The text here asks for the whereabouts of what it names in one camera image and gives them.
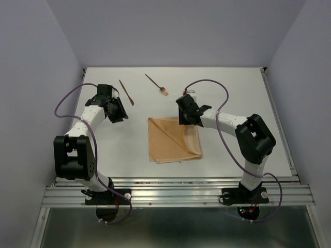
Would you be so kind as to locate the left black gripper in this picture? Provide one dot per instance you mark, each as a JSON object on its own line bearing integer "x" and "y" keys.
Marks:
{"x": 120, "y": 109}

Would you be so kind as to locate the copper knife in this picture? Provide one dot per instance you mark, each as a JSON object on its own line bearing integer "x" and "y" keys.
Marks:
{"x": 126, "y": 92}

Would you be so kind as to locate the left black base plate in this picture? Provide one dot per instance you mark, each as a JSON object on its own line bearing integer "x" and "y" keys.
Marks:
{"x": 105, "y": 198}

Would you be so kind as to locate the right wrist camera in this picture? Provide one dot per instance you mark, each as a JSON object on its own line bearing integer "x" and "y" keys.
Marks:
{"x": 192, "y": 93}

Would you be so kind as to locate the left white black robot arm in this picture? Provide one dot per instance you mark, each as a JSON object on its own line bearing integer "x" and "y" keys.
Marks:
{"x": 76, "y": 152}

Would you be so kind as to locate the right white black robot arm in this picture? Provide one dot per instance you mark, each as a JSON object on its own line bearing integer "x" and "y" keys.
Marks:
{"x": 254, "y": 139}

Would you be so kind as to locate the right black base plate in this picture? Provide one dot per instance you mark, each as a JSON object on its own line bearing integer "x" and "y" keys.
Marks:
{"x": 241, "y": 196}

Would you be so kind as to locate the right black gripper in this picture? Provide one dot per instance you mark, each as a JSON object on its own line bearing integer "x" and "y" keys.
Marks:
{"x": 184, "y": 117}

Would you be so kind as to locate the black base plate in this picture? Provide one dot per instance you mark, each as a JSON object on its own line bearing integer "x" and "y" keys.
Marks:
{"x": 105, "y": 198}
{"x": 241, "y": 196}

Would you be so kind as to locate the aluminium rail frame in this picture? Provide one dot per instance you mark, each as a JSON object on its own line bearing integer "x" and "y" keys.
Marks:
{"x": 186, "y": 212}

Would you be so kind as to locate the peach satin napkin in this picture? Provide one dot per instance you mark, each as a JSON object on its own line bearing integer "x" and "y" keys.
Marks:
{"x": 168, "y": 141}

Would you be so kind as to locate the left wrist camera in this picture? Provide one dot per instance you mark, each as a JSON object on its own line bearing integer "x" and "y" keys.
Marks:
{"x": 115, "y": 92}

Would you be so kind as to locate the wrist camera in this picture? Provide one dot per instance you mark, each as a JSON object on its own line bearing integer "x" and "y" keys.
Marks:
{"x": 115, "y": 92}
{"x": 192, "y": 93}

